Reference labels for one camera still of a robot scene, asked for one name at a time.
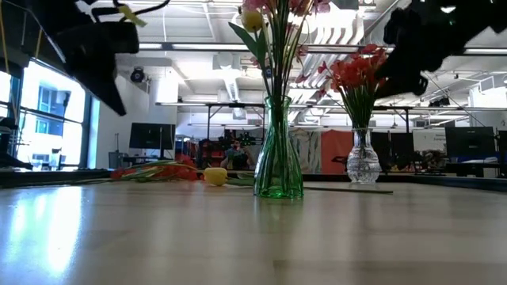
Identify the long ceiling light strip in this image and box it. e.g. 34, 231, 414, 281
138, 41, 507, 56

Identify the yellow cable tag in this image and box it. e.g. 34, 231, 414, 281
117, 4, 148, 28

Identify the orange panel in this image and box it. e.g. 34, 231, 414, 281
320, 129, 354, 175

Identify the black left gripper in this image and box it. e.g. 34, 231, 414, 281
55, 21, 140, 117

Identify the clear glass vase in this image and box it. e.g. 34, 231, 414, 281
346, 127, 382, 185

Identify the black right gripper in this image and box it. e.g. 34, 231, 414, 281
375, 0, 476, 100

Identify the black background table frame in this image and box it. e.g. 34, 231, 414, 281
155, 101, 507, 135

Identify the person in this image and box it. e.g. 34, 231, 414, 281
219, 138, 254, 172

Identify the white sign board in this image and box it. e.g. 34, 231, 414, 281
412, 128, 447, 152

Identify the green glass vase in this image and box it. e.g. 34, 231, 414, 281
253, 94, 305, 200

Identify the patterned cloth panel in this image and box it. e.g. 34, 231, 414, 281
291, 130, 322, 175

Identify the round black ceiling speaker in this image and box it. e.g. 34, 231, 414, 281
129, 66, 146, 83

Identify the white ceiling duct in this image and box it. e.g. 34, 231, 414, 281
212, 51, 254, 120

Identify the black background monitor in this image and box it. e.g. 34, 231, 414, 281
444, 125, 496, 158
128, 122, 177, 160

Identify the yellow artificial tulip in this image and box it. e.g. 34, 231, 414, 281
227, 7, 286, 191
203, 166, 257, 188

